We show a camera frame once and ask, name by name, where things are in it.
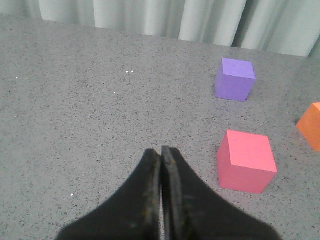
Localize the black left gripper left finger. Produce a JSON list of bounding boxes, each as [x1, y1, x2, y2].
[[57, 149, 161, 240]]

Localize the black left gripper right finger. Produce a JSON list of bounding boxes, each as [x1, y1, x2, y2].
[[161, 146, 281, 240]]

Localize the orange foam cube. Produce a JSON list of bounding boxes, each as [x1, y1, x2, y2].
[[296, 102, 320, 152]]

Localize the pink foam cube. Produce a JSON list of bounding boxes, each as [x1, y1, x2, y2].
[[216, 130, 278, 194]]

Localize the purple foam cube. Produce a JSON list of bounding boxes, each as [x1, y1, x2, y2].
[[215, 58, 256, 102]]

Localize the white pleated curtain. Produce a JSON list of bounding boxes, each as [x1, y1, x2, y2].
[[0, 0, 320, 59]]

